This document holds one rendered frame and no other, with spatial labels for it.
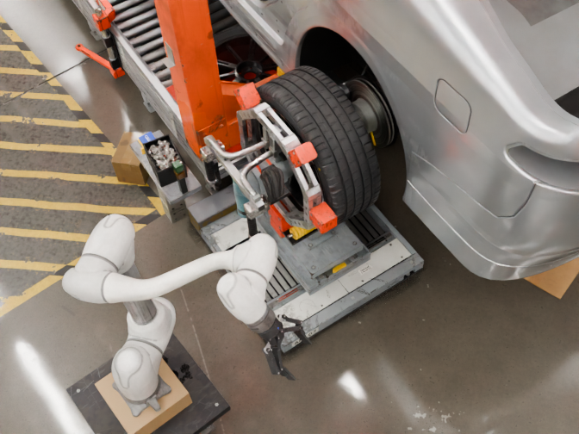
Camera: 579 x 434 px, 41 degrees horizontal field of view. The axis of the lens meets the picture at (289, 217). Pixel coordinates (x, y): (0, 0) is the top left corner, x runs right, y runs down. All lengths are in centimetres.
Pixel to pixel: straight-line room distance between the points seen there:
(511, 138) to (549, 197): 24
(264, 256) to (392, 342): 149
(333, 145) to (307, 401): 126
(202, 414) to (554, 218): 161
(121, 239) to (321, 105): 93
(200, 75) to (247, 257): 115
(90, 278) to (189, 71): 109
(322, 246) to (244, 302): 148
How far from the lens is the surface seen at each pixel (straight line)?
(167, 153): 366
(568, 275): 405
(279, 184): 292
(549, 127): 237
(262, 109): 303
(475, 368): 371
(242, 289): 224
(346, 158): 294
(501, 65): 243
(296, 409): 357
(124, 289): 248
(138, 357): 300
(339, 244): 370
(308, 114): 294
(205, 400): 330
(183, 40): 312
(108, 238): 260
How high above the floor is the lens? 335
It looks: 55 degrees down
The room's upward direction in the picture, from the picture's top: 4 degrees counter-clockwise
